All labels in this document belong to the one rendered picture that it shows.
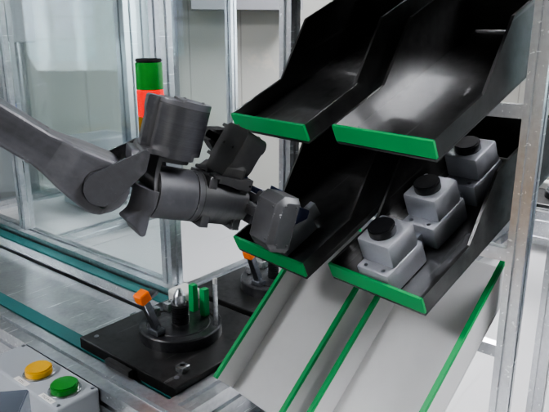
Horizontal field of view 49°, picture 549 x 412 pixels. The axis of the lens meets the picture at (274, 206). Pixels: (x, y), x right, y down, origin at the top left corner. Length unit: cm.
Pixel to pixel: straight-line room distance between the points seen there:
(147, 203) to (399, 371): 37
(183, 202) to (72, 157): 12
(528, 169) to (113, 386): 65
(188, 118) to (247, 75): 434
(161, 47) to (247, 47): 379
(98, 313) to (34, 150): 71
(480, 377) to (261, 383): 49
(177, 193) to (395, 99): 27
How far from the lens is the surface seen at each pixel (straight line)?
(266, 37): 496
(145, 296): 98
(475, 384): 118
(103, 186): 61
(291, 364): 84
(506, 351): 77
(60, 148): 62
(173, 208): 64
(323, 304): 85
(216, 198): 66
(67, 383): 97
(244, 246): 79
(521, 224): 71
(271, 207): 64
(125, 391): 97
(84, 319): 128
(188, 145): 63
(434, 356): 77
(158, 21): 117
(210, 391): 93
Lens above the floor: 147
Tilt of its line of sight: 16 degrees down
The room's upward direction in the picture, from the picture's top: straight up
